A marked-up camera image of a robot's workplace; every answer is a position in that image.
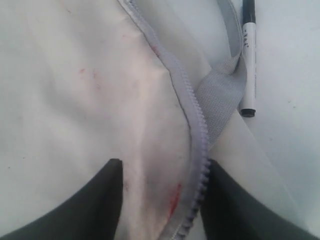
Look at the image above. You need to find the white fabric duffel bag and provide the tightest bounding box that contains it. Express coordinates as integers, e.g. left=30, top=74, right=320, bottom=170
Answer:
left=0, top=0, right=305, bottom=240

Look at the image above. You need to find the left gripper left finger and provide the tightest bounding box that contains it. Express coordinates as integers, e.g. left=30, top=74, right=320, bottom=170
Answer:
left=1, top=159, right=124, bottom=240

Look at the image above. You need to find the black and white marker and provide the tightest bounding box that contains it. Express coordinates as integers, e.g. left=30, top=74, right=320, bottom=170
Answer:
left=239, top=0, right=257, bottom=118

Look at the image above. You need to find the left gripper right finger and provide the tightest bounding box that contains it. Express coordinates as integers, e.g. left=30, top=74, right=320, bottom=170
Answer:
left=200, top=160, right=316, bottom=240

